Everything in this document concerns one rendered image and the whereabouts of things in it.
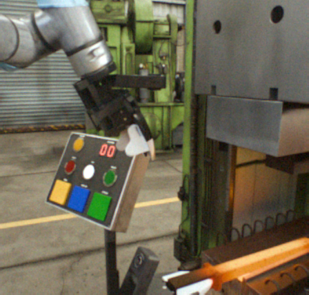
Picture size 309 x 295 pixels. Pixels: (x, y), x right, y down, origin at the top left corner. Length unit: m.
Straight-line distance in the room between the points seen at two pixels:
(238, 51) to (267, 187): 0.50
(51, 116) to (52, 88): 0.75
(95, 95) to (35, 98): 7.87
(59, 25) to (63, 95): 7.90
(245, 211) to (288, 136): 0.43
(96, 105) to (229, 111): 0.27
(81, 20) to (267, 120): 0.36
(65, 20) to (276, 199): 0.80
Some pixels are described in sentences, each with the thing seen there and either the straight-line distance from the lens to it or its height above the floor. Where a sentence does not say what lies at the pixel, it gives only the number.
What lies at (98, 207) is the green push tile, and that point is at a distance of 0.97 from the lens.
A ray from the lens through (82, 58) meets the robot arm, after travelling 0.55.
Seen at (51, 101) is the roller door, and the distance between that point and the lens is 8.43.
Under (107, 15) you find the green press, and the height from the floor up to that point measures 2.42.
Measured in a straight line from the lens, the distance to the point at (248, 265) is 0.70.
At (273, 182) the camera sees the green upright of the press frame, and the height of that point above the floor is 1.09.
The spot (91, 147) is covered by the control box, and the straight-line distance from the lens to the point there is 1.07.
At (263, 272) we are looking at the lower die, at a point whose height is 1.00.
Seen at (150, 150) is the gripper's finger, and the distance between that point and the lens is 0.60.
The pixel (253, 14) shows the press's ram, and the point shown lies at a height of 1.51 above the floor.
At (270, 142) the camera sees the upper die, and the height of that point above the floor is 1.29.
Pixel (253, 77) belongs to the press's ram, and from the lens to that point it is 0.58.
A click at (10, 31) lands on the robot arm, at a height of 1.47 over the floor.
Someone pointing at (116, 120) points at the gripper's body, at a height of 1.32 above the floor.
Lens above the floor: 1.40
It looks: 12 degrees down
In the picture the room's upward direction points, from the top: straight up
